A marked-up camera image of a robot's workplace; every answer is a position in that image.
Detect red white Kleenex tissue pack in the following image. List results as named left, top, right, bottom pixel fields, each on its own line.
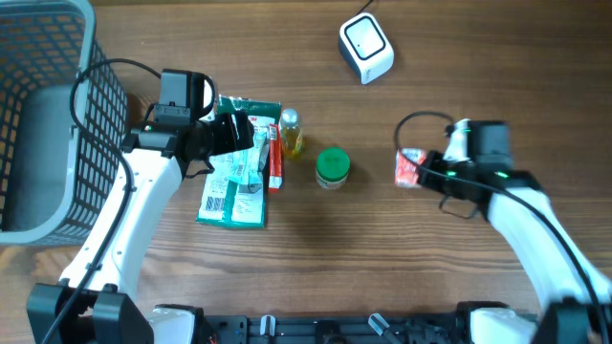
left=395, top=148, right=426, bottom=188

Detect teal toothbrush package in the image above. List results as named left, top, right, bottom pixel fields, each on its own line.
left=229, top=132, right=270, bottom=185

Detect green white sponge package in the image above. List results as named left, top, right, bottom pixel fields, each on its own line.
left=196, top=96, right=281, bottom=228

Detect red white toothpaste box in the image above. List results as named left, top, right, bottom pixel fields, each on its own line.
left=269, top=124, right=283, bottom=193

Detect clear Vim dish soap bottle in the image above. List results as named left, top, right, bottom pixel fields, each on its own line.
left=279, top=108, right=303, bottom=159

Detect green lid white jar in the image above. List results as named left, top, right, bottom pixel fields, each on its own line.
left=316, top=147, right=351, bottom=189

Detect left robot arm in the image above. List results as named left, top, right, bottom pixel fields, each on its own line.
left=27, top=69, right=254, bottom=343

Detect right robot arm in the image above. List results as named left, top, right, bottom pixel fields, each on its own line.
left=418, top=119, right=611, bottom=343

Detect white barcode scanner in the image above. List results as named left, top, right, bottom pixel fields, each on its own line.
left=338, top=12, right=395, bottom=85

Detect grey plastic shopping basket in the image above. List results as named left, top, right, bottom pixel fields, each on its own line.
left=1, top=1, right=128, bottom=246

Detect black mounting rail base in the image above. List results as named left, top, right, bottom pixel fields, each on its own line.
left=196, top=312, right=470, bottom=344

